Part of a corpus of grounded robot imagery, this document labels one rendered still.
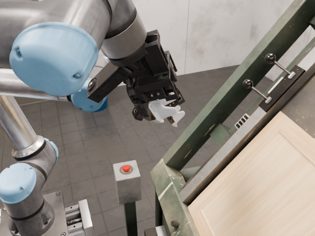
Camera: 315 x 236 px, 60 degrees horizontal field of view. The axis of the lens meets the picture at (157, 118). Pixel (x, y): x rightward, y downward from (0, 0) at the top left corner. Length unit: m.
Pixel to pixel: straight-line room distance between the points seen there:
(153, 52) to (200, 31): 3.92
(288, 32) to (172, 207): 0.91
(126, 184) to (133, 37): 1.04
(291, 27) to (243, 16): 3.39
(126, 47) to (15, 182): 0.67
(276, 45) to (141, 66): 0.94
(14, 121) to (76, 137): 2.23
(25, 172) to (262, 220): 0.80
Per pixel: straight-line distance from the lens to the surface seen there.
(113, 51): 0.40
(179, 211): 1.26
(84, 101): 0.64
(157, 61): 0.44
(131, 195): 1.43
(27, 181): 0.95
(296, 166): 1.02
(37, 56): 0.27
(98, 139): 3.10
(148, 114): 0.51
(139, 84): 0.46
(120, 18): 0.38
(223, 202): 1.15
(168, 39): 4.12
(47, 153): 1.05
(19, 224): 1.06
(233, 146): 1.16
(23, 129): 1.00
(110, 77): 0.47
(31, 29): 0.29
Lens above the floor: 1.90
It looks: 34 degrees down
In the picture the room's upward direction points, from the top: straight up
